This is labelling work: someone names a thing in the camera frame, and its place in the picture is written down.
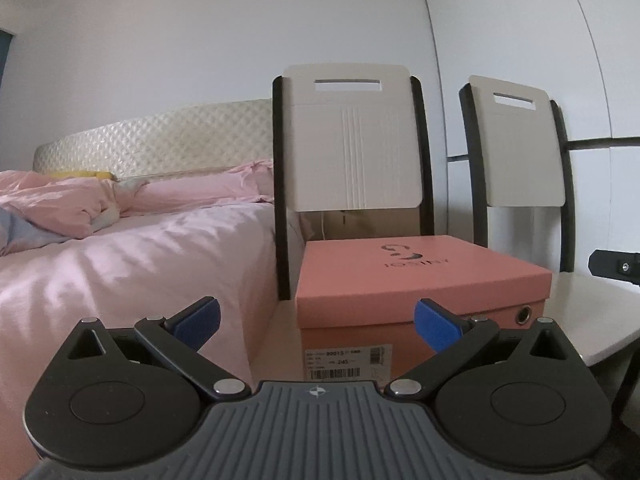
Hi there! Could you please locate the teal curtain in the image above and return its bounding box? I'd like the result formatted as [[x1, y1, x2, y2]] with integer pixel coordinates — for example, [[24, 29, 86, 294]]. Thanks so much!
[[0, 29, 13, 80]]

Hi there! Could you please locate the pink shoe box base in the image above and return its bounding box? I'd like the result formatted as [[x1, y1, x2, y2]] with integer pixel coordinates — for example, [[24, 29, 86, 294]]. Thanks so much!
[[295, 289, 546, 385]]

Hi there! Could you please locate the white quilted headboard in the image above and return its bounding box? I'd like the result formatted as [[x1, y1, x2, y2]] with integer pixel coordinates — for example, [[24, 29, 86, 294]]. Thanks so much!
[[32, 99, 272, 179]]

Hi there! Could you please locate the white black chair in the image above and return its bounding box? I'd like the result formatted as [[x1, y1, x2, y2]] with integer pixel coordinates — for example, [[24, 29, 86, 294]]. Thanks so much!
[[272, 63, 435, 300], [459, 75, 576, 272]]

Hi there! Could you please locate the wooden drawer nightstand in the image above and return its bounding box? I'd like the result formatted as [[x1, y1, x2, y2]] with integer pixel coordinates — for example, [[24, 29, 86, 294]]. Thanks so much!
[[300, 208, 423, 261]]

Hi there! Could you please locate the pink crumpled duvet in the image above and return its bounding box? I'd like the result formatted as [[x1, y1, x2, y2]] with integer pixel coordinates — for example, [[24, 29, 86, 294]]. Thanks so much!
[[1, 159, 273, 256]]

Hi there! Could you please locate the left white black chair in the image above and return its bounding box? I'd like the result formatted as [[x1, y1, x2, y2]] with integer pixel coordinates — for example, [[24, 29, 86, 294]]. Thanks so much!
[[272, 63, 435, 300]]

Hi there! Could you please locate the bed with pink sheet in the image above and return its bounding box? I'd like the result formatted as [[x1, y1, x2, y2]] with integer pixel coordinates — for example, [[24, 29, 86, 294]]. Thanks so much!
[[1, 203, 278, 479]]

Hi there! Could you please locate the yellow plush toy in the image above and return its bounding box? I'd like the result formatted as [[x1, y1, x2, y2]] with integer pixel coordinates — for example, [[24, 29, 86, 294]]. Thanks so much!
[[47, 170, 117, 181]]

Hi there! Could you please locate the right white black chair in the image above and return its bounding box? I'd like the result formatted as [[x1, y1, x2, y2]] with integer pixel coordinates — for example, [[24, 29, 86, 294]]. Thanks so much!
[[459, 75, 576, 272]]

